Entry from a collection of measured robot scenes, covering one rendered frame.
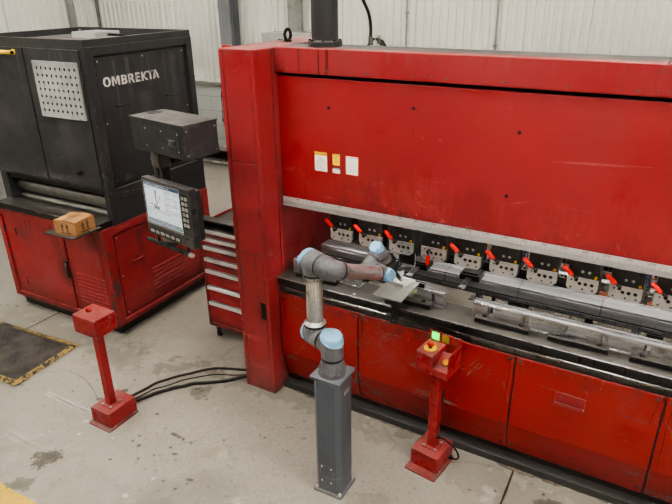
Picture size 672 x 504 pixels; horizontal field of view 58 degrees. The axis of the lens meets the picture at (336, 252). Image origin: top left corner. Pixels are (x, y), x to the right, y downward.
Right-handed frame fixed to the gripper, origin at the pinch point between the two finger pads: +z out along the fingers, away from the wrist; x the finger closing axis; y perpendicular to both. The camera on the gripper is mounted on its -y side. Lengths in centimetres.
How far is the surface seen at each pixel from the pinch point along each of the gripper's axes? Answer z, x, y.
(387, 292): -1.9, -0.4, -9.9
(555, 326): 26, -85, 15
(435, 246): -8.8, -17.1, 23.5
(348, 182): -38, 38, 33
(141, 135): -107, 130, -7
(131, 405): 8, 136, -145
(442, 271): 29.9, -7.5, 25.2
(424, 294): 16.4, -11.8, 2.7
